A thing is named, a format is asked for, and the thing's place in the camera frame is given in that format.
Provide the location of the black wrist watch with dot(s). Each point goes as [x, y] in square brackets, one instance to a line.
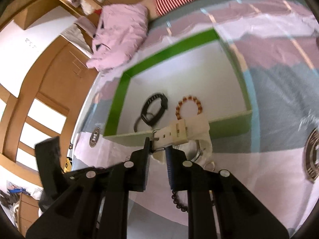
[154, 108]

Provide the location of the white wrist watch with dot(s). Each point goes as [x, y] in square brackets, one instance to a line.
[181, 132]

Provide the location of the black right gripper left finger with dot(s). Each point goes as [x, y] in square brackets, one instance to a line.
[96, 203]

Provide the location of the wooden wardrobe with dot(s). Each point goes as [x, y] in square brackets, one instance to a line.
[34, 86]

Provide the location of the green cardboard box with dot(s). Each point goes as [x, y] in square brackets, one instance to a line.
[200, 66]

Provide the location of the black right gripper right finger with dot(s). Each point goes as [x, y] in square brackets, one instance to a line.
[219, 205]

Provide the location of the pink folded blanket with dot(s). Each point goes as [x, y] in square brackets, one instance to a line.
[121, 30]

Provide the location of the patterned bed sheet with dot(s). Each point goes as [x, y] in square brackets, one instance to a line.
[276, 45]

